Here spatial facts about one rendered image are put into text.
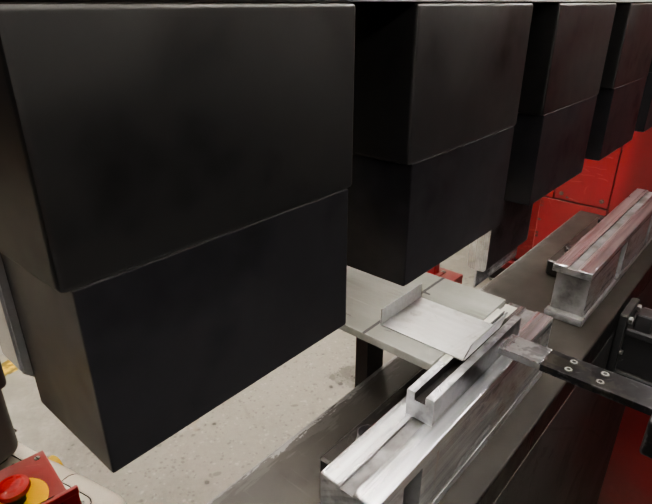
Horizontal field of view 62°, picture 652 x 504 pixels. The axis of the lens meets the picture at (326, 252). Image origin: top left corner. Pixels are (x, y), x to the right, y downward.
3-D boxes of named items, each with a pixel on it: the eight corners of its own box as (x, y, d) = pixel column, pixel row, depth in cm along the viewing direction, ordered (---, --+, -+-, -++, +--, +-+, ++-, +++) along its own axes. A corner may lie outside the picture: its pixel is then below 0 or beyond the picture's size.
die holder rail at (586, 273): (626, 228, 123) (637, 187, 119) (656, 234, 119) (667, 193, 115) (542, 315, 89) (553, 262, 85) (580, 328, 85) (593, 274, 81)
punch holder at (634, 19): (567, 130, 77) (591, 2, 70) (633, 139, 72) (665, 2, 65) (525, 149, 67) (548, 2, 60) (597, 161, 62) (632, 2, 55)
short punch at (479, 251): (506, 253, 62) (519, 172, 58) (523, 258, 61) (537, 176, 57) (464, 284, 55) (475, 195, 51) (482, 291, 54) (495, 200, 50)
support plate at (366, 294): (344, 249, 84) (344, 243, 84) (505, 305, 69) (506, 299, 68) (258, 291, 72) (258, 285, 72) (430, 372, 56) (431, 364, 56)
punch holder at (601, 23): (507, 157, 63) (530, 2, 56) (583, 171, 58) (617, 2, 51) (442, 187, 53) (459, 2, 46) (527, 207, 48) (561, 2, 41)
